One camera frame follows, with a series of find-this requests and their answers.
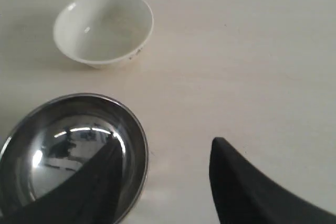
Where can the ribbed stainless steel bowl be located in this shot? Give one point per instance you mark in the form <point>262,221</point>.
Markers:
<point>56,139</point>

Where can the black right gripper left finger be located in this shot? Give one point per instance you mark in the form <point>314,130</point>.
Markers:
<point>89,196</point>

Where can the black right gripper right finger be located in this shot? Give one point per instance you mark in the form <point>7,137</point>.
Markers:
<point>243,194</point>

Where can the white ceramic bowl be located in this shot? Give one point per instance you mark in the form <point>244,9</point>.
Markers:
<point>103,33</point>

